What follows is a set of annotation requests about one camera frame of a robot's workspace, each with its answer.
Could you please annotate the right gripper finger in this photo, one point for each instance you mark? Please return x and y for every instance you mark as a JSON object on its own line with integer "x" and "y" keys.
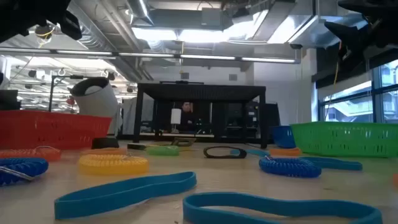
{"x": 373, "y": 5}
{"x": 351, "y": 35}

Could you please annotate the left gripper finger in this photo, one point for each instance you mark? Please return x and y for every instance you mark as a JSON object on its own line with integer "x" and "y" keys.
{"x": 71, "y": 26}
{"x": 49, "y": 9}

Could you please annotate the red plastic basket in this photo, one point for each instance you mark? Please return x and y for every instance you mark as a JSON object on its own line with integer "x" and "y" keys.
{"x": 46, "y": 130}

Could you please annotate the light blue rubber band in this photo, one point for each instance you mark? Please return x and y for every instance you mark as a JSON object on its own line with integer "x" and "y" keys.
{"x": 280, "y": 208}
{"x": 339, "y": 165}
{"x": 258, "y": 152}
{"x": 124, "y": 194}

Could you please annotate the orange rubber band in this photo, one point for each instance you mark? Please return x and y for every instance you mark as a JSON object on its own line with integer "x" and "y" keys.
{"x": 285, "y": 152}

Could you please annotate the red spiral coil band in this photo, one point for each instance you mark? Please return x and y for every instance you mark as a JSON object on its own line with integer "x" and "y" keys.
{"x": 31, "y": 154}

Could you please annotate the blue spiral coil band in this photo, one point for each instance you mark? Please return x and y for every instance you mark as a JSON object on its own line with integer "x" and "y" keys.
{"x": 289, "y": 169}
{"x": 28, "y": 165}

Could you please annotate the small black block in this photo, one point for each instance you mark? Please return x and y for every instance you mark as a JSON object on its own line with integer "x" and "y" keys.
{"x": 206, "y": 152}

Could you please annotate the black metal stand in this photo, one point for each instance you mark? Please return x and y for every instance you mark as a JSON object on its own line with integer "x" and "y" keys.
{"x": 50, "y": 93}

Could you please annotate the black monitor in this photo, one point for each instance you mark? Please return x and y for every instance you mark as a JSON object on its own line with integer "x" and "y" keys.
{"x": 8, "y": 99}

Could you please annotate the green plastic basket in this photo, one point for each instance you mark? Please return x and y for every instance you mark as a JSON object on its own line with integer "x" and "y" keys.
{"x": 342, "y": 140}

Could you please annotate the blue plastic basket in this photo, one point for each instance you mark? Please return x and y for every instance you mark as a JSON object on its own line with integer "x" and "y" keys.
{"x": 281, "y": 137}

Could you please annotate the white cylinder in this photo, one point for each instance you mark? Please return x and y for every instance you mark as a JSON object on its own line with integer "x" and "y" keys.
{"x": 175, "y": 116}

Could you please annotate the ceiling light bar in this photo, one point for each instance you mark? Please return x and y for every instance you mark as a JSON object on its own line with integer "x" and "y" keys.
{"x": 205, "y": 57}

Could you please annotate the black mesh riser shelf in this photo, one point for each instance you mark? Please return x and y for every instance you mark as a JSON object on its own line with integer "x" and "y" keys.
{"x": 199, "y": 91}

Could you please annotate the yellow spiral coil band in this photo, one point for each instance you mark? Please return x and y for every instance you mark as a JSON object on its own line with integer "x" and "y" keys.
{"x": 113, "y": 166}

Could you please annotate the person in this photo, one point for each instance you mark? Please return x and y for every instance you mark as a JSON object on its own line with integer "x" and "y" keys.
{"x": 187, "y": 119}

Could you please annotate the green spiral coil band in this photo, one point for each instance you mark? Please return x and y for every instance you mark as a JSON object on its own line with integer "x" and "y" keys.
{"x": 161, "y": 151}

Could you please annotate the silver ceiling air duct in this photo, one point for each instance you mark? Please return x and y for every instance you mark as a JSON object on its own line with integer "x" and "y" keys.
{"x": 141, "y": 12}

